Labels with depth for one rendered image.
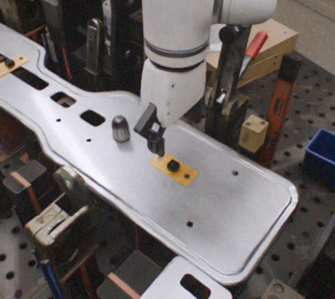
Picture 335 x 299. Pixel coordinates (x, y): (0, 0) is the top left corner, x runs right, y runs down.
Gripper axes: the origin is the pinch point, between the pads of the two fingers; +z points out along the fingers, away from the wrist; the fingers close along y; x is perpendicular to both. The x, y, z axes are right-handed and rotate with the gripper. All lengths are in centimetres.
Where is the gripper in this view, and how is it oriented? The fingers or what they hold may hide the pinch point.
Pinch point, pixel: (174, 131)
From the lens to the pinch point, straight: 65.6
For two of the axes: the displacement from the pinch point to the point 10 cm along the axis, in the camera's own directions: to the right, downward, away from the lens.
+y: -6.4, 5.6, -5.3
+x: 7.7, 4.6, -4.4
